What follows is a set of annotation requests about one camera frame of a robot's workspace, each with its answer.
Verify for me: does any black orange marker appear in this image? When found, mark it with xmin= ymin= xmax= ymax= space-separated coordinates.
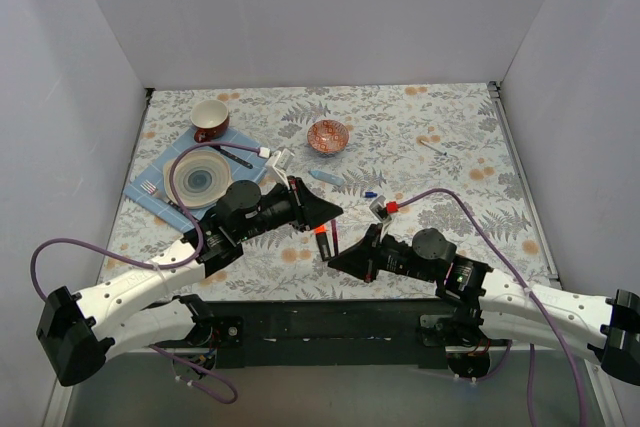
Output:
xmin=315 ymin=233 xmax=332 ymax=261

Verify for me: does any pink pen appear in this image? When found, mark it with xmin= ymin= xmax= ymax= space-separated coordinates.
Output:
xmin=331 ymin=218 xmax=339 ymax=256

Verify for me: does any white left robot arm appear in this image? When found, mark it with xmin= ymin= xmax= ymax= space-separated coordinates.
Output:
xmin=36 ymin=176 xmax=343 ymax=386

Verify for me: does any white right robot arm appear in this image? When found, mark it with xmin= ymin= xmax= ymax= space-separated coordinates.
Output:
xmin=328 ymin=224 xmax=639 ymax=385

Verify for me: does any light blue marker pen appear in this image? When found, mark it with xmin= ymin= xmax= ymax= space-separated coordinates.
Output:
xmin=309 ymin=170 xmax=345 ymax=187

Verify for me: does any blue checked cloth napkin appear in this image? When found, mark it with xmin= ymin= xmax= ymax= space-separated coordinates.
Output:
xmin=124 ymin=127 xmax=266 ymax=233

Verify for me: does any orange patterned bowl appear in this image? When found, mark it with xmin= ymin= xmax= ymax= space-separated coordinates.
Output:
xmin=307 ymin=119 xmax=350 ymax=155

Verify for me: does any beige blue ringed plate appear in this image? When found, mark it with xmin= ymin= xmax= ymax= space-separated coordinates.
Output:
xmin=173 ymin=148 xmax=232 ymax=210

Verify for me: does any floral tablecloth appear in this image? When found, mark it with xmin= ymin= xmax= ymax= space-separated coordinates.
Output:
xmin=130 ymin=83 xmax=556 ymax=284

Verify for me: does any red brown ceramic mug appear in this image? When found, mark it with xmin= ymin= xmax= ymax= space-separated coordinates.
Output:
xmin=190 ymin=100 xmax=230 ymax=143

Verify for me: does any silver fork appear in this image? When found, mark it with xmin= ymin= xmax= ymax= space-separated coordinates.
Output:
xmin=140 ymin=180 xmax=174 ymax=205

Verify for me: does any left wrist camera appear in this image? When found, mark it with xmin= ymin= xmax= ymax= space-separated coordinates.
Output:
xmin=258 ymin=147 xmax=295 ymax=188

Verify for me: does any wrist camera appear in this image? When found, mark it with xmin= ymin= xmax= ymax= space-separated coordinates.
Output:
xmin=369 ymin=196 xmax=399 ymax=239
xmin=258 ymin=147 xmax=295 ymax=188

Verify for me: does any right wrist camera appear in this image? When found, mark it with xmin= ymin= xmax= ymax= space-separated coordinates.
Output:
xmin=369 ymin=196 xmax=399 ymax=239

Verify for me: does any black handled knife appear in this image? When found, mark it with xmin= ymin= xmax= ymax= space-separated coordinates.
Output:
xmin=203 ymin=141 xmax=253 ymax=169

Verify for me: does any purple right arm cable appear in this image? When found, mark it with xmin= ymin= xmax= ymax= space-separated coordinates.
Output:
xmin=397 ymin=188 xmax=591 ymax=427

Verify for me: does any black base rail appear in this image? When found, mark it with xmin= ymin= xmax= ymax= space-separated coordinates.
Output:
xmin=149 ymin=299 xmax=494 ymax=378

